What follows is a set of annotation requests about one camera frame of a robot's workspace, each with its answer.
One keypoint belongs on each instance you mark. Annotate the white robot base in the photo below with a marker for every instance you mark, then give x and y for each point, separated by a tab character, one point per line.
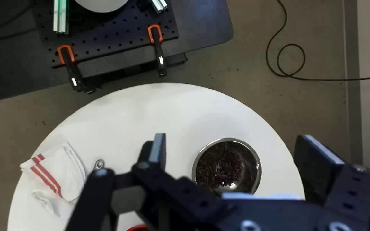
101	5

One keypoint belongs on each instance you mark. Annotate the black silver-handled spoon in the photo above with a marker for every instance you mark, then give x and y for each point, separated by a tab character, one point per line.
99	164

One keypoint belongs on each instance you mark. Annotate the orange black clamp right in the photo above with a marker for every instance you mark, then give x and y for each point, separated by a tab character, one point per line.
155	38

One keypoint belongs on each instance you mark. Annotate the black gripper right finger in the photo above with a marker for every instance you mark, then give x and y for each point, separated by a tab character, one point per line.
317	167

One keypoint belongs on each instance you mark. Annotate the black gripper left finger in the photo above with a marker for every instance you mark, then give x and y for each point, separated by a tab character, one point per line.
153	154

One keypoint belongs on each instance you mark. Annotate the aluminium rail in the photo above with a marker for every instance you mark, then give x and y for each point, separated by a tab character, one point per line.
60	16

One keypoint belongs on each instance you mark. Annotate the orange black clamp left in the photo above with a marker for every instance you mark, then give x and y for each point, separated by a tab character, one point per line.
67	57

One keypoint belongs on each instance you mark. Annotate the silver metal bowl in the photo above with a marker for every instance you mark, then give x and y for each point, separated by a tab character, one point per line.
227	165

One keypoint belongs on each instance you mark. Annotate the orange black clamp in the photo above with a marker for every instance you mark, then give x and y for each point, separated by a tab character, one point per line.
67	57
155	38

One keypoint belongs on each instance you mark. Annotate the black perforated breadboard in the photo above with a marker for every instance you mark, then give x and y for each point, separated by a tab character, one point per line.
92	34

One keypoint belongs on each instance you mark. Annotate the white round table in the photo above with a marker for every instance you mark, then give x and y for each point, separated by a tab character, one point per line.
114	127

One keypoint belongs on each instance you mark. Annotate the white red striped towel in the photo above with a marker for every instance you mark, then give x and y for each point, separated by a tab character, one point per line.
58	169

